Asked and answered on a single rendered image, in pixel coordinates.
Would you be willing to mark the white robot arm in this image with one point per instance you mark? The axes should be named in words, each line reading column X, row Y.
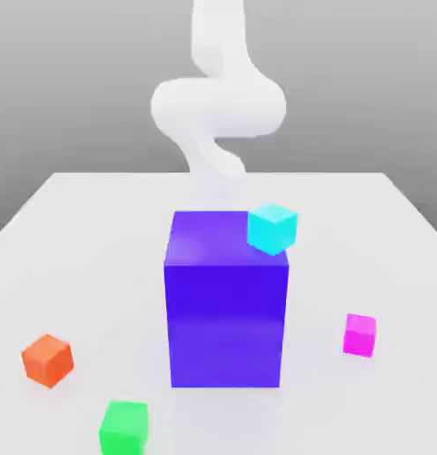
column 218, row 106

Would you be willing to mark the small orange cube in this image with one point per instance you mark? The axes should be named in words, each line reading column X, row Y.
column 48, row 360

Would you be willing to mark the small cyan cube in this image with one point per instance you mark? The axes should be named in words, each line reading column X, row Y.
column 272, row 229

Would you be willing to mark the large purple box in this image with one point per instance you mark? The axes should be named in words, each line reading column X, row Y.
column 224, row 312

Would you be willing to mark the small green cube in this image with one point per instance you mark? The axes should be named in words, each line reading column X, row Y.
column 123, row 428

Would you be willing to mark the small magenta cube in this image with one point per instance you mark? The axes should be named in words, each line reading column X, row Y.
column 359, row 336

